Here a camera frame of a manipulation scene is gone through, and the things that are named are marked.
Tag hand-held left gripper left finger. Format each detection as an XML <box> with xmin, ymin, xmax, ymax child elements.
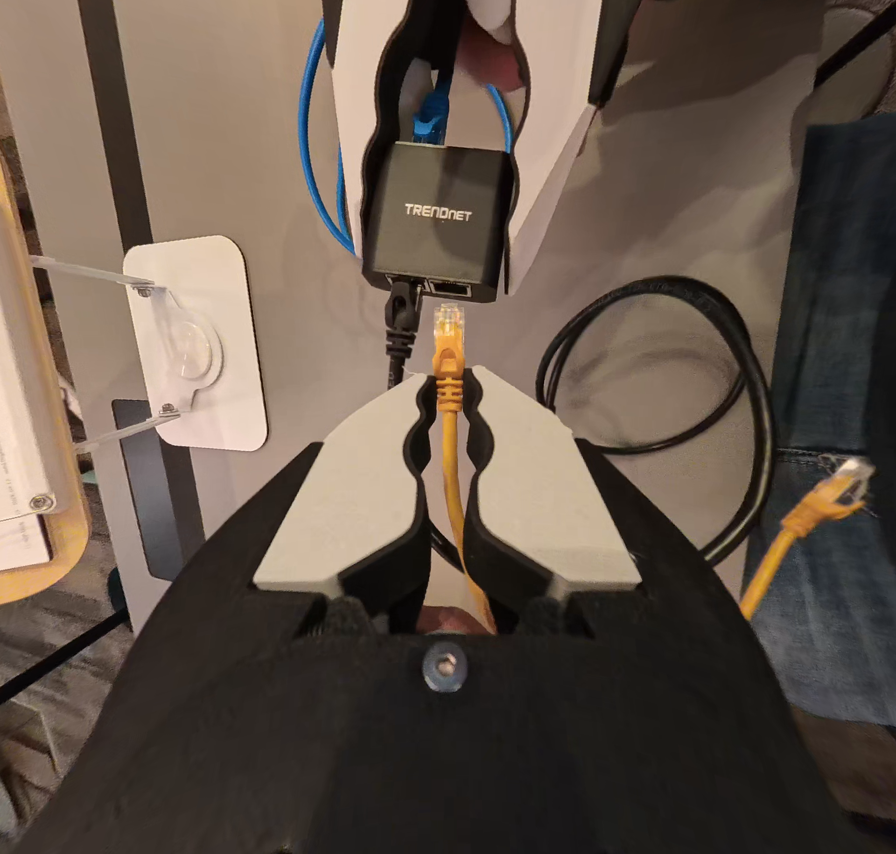
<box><xmin>252</xmin><ymin>371</ymin><xmax>434</xmax><ymax>620</ymax></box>

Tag blue ethernet cable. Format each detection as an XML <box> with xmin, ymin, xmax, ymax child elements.
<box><xmin>299</xmin><ymin>17</ymin><xmax>517</xmax><ymax>261</ymax></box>

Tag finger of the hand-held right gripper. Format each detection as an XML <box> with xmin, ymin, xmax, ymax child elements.
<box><xmin>328</xmin><ymin>0</ymin><xmax>421</xmax><ymax>261</ymax></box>
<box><xmin>503</xmin><ymin>0</ymin><xmax>610</xmax><ymax>296</ymax></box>

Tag black ethernet cable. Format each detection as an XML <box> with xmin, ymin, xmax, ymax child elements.
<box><xmin>384</xmin><ymin>274</ymin><xmax>776</xmax><ymax>569</ymax></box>

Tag person's right hand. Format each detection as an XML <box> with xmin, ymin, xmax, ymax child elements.
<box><xmin>458</xmin><ymin>14</ymin><xmax>527</xmax><ymax>93</ymax></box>

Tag orange ethernet cable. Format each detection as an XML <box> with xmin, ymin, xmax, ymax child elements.
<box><xmin>430</xmin><ymin>301</ymin><xmax>877</xmax><ymax>634</ymax></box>

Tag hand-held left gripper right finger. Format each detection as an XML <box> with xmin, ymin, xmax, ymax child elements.
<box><xmin>463</xmin><ymin>366</ymin><xmax>643</xmax><ymax>620</ymax></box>

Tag black network switch box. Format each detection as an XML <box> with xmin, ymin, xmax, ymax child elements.
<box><xmin>359</xmin><ymin>141</ymin><xmax>520</xmax><ymax>303</ymax></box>

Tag wooden instruction board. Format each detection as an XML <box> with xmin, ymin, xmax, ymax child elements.
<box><xmin>0</xmin><ymin>157</ymin><xmax>92</xmax><ymax>606</ymax></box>

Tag person's blue jeans legs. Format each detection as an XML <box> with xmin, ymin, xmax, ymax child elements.
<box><xmin>741</xmin><ymin>113</ymin><xmax>896</xmax><ymax>729</ymax></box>

